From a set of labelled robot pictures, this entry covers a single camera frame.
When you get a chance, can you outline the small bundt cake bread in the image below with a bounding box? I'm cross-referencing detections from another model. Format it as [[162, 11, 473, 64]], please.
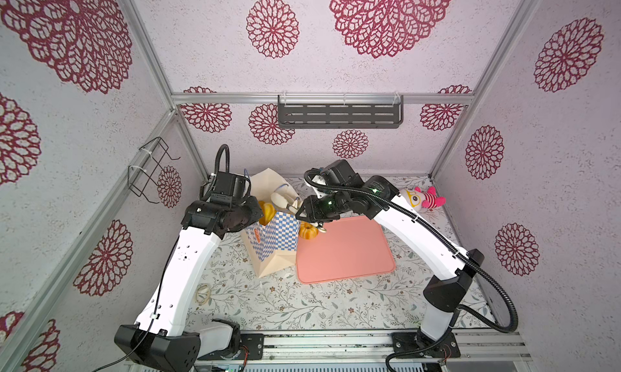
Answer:
[[299, 222, 320, 240]]

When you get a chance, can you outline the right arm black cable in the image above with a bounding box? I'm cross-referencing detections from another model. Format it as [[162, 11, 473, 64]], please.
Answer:
[[303, 167, 519, 372]]

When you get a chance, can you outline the black wire wall rack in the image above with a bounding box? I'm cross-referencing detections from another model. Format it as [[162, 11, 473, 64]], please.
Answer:
[[126, 137, 182, 209]]

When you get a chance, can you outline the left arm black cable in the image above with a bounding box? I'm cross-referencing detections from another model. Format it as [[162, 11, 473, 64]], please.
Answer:
[[91, 143, 253, 372]]

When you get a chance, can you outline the pink plastic tray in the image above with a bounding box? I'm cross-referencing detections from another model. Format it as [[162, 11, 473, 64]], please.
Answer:
[[296, 216, 396, 284]]

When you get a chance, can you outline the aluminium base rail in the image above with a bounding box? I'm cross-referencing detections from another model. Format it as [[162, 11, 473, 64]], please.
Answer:
[[197, 328, 536, 371]]

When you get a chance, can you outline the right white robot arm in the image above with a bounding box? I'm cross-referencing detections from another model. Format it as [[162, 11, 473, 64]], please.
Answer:
[[296, 159, 475, 342]]

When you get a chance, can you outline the long baguette bread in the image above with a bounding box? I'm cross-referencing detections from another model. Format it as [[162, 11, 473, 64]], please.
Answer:
[[259, 201, 277, 226]]

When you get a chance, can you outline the beige rubber band loop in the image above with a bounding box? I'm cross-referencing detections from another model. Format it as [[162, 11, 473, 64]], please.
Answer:
[[195, 283, 211, 306]]

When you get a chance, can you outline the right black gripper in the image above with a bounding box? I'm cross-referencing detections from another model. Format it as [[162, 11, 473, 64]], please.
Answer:
[[294, 193, 352, 222]]

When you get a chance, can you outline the blue checkered paper bag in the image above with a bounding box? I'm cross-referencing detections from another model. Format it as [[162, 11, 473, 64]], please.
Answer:
[[241, 168, 301, 278]]

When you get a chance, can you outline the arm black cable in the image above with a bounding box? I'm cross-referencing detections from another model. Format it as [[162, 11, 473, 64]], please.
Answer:
[[91, 143, 253, 372], [303, 167, 519, 372]]

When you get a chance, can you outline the pink white plush toy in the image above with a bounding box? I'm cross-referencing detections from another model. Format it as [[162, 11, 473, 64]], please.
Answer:
[[399, 187, 446, 210]]

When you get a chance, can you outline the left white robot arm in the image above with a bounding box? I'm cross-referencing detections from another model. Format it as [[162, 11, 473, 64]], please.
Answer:
[[114, 171, 263, 371]]

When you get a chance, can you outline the grey wall shelf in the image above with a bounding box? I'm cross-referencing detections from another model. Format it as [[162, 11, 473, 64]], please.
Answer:
[[277, 95, 404, 129]]

